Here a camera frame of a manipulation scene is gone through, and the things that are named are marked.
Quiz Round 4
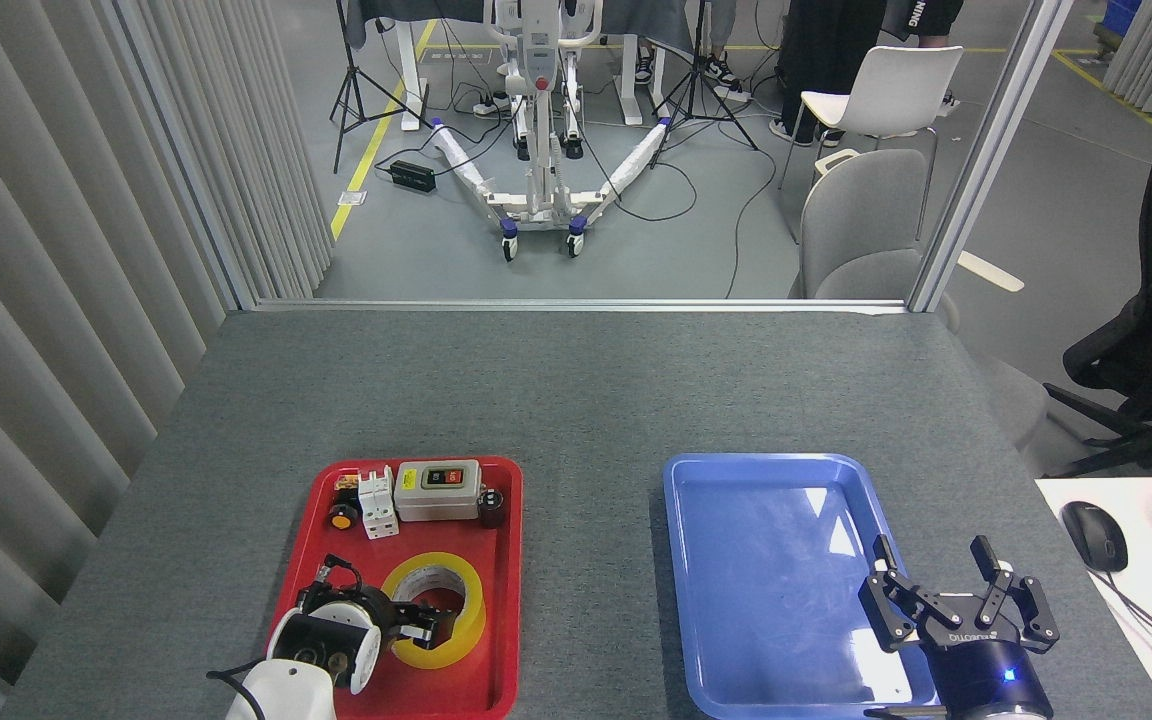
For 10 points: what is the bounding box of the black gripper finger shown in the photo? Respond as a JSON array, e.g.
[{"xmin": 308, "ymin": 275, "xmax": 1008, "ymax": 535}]
[
  {"xmin": 394, "ymin": 605, "xmax": 464, "ymax": 646},
  {"xmin": 971, "ymin": 535, "xmax": 1060, "ymax": 653},
  {"xmin": 858, "ymin": 535, "xmax": 947, "ymax": 653}
]

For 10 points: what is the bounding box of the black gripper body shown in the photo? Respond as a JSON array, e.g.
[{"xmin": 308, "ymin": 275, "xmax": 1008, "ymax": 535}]
[
  {"xmin": 921, "ymin": 592, "xmax": 1052, "ymax": 713},
  {"xmin": 298, "ymin": 585, "xmax": 402, "ymax": 651}
]

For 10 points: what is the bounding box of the yellow tape roll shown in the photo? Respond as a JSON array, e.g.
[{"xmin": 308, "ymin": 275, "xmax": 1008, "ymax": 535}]
[{"xmin": 379, "ymin": 552, "xmax": 486, "ymax": 670}]

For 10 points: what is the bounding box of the red plastic tray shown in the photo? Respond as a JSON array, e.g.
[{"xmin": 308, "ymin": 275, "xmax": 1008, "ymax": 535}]
[{"xmin": 266, "ymin": 456, "xmax": 524, "ymax": 720}]

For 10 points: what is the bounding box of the black computer mouse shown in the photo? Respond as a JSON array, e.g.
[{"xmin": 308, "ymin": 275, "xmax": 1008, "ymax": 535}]
[{"xmin": 1060, "ymin": 500, "xmax": 1129, "ymax": 574}]

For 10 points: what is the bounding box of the white circuit breaker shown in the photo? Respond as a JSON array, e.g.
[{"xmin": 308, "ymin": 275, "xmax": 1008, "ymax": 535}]
[{"xmin": 357, "ymin": 466, "xmax": 400, "ymax": 540}]

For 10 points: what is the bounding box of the blue plastic tray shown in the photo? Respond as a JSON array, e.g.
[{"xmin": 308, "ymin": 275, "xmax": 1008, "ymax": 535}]
[{"xmin": 663, "ymin": 453, "xmax": 942, "ymax": 720}]

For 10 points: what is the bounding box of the cream flat board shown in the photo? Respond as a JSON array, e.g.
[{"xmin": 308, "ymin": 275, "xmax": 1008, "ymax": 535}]
[{"xmin": 956, "ymin": 250, "xmax": 1025, "ymax": 293}]

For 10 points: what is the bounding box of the grey chair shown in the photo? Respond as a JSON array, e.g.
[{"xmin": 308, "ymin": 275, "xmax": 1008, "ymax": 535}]
[{"xmin": 789, "ymin": 148, "xmax": 962, "ymax": 331}]

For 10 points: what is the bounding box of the white chair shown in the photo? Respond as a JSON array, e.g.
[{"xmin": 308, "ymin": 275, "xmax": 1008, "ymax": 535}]
[{"xmin": 779, "ymin": 45, "xmax": 965, "ymax": 241}]

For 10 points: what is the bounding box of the black tripod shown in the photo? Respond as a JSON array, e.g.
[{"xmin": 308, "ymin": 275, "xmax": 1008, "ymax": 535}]
[
  {"xmin": 329, "ymin": 0, "xmax": 432, "ymax": 174},
  {"xmin": 649, "ymin": 0, "xmax": 759, "ymax": 169}
]

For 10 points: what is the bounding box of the person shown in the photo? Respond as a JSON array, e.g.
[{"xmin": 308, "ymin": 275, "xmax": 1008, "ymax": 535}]
[{"xmin": 636, "ymin": 0, "xmax": 742, "ymax": 96}]

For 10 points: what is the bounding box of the white wheeled stand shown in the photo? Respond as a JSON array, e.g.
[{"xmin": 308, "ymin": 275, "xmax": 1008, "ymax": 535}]
[{"xmin": 431, "ymin": 0, "xmax": 672, "ymax": 263}]

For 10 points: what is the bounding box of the blue bin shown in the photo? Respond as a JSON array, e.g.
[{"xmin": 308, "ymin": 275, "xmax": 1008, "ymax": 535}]
[{"xmin": 1101, "ymin": 0, "xmax": 1142, "ymax": 41}]

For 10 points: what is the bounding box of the grey push button switch box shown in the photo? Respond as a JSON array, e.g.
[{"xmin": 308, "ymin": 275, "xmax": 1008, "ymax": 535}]
[{"xmin": 394, "ymin": 460, "xmax": 483, "ymax": 523}]

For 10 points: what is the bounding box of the silver frame rail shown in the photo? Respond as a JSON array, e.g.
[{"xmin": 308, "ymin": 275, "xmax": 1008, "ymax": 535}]
[{"xmin": 254, "ymin": 298, "xmax": 907, "ymax": 315}]

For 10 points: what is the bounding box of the black floor cable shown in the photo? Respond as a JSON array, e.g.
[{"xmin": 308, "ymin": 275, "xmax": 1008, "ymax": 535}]
[{"xmin": 576, "ymin": 140, "xmax": 779, "ymax": 299}]

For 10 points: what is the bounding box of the silver frame post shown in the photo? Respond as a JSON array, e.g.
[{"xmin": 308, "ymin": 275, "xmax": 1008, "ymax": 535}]
[{"xmin": 908, "ymin": 0, "xmax": 1077, "ymax": 313}]

